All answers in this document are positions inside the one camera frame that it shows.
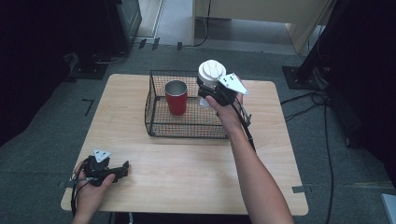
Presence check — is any dark cabinet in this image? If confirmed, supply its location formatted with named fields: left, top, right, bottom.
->
left=105, top=0, right=143, bottom=54

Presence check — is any grey tape strip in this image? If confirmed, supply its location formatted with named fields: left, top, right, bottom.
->
left=291, top=185, right=313, bottom=194

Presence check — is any person's left hand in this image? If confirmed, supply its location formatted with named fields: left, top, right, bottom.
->
left=74, top=161, right=117, bottom=217

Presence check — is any red cup with steel interior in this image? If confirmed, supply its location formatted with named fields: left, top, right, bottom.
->
left=163, top=79, right=190, bottom=117

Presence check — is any left hand-held gripper cable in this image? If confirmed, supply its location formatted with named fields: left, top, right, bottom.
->
left=69, top=158, right=94, bottom=217

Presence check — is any black curtain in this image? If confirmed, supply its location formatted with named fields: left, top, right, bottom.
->
left=0, top=0, right=110, bottom=147
left=306, top=0, right=396, bottom=188

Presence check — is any black floor stand foot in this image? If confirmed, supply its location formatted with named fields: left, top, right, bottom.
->
left=64, top=51, right=110, bottom=82

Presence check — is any black stand base plate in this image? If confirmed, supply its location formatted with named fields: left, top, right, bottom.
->
left=281, top=65, right=322, bottom=91

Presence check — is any person's right hand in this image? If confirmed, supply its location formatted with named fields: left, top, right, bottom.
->
left=205, top=91, right=248, bottom=136

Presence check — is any black tape corner mark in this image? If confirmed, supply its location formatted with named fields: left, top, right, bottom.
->
left=81, top=98, right=95, bottom=118

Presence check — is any right hand-held gripper cable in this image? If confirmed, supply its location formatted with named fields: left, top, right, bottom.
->
left=231, top=104, right=258, bottom=154

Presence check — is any black hanging cable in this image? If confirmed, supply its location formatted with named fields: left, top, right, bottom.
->
left=182, top=0, right=213, bottom=49

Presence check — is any clear bottle with white lid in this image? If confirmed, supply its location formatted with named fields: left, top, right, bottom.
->
left=196, top=59, right=228, bottom=109

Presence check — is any hand-held gripper cable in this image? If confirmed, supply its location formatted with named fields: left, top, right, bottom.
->
left=231, top=104, right=258, bottom=154
left=69, top=158, right=94, bottom=217

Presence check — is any black floor cable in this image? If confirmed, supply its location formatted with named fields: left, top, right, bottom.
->
left=279, top=89, right=336, bottom=224

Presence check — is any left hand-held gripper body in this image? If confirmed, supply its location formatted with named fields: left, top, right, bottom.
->
left=81, top=148, right=120, bottom=188

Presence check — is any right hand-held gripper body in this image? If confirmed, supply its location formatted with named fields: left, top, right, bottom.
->
left=205, top=72, right=249, bottom=107

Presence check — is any light wooden furniture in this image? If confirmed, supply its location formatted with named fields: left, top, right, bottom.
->
left=191, top=0, right=336, bottom=55

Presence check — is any black wire basket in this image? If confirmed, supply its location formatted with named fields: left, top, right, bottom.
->
left=144, top=69, right=231, bottom=140

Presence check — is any white flat object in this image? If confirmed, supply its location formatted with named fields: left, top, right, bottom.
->
left=379, top=192, right=396, bottom=224

